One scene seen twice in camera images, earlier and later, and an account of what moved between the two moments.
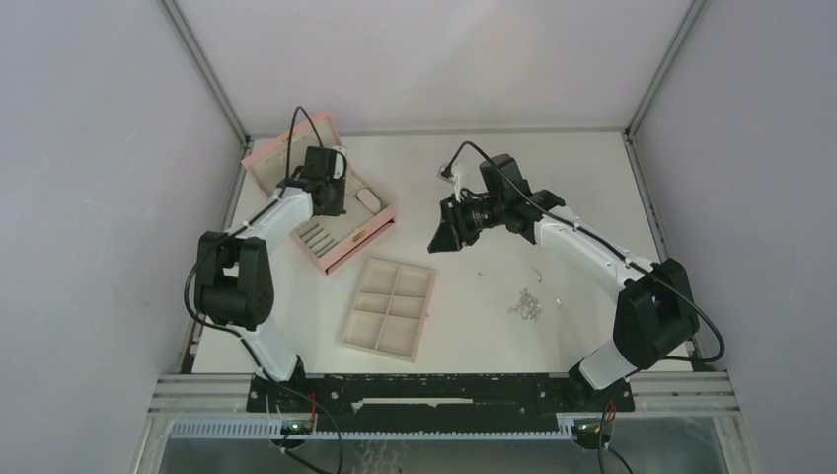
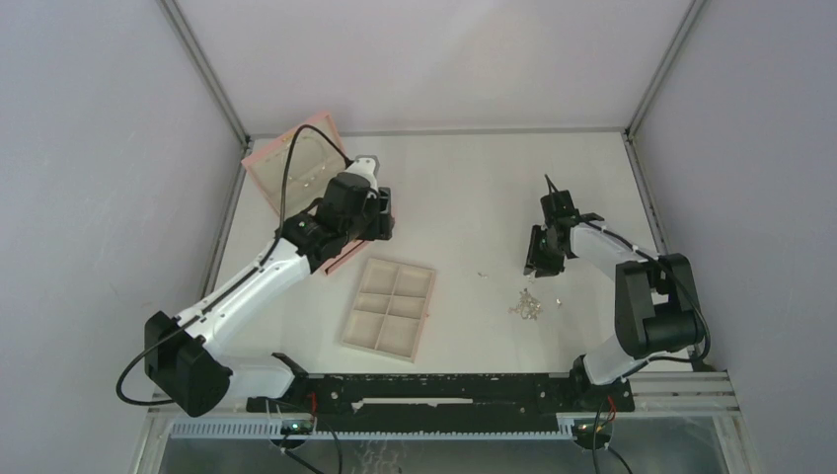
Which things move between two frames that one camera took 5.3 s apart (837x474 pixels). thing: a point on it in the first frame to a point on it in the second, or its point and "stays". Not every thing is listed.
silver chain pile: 528,307 stays
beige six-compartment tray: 389,313 stays
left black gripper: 339,208 to 382,223
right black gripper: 452,228 to 534,259
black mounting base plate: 371,403 stays
